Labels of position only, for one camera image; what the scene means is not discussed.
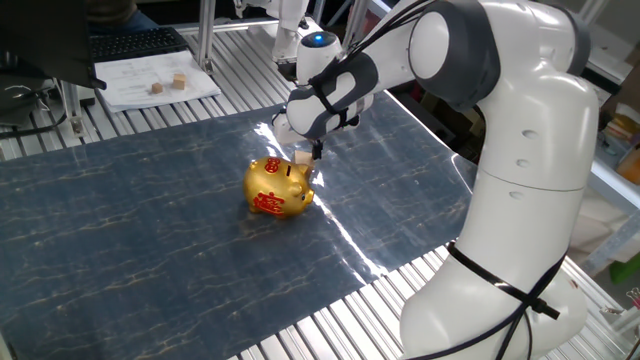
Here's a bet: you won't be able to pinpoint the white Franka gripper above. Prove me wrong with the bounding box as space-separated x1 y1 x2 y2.
272 112 325 161

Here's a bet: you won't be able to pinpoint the green plastic object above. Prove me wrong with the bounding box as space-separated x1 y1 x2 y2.
609 252 640 284

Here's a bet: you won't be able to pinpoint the golden piggy bank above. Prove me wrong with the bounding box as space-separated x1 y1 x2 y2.
242 155 316 220

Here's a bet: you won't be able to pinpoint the dark blue marble mat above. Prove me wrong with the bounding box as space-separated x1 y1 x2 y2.
0 89 479 360

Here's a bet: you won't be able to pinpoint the white printed paper sheets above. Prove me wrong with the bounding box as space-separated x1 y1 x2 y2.
94 49 222 114

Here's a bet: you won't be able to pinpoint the black computer keyboard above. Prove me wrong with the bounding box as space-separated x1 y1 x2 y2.
89 26 190 64

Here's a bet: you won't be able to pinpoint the person in blue jeans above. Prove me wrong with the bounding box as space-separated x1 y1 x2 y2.
87 0 159 35

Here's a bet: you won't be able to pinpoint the black computer monitor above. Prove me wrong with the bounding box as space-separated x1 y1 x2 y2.
0 0 107 126

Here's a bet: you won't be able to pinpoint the aluminium frame post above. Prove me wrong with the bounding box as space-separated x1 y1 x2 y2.
197 0 217 74

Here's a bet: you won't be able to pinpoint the black camera cable on arm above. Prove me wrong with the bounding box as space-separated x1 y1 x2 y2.
307 0 562 360

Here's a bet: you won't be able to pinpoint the short aluminium bracket post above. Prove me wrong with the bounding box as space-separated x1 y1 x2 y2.
58 78 87 137

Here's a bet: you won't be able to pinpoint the black table cable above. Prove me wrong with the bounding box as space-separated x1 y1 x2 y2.
0 112 69 140

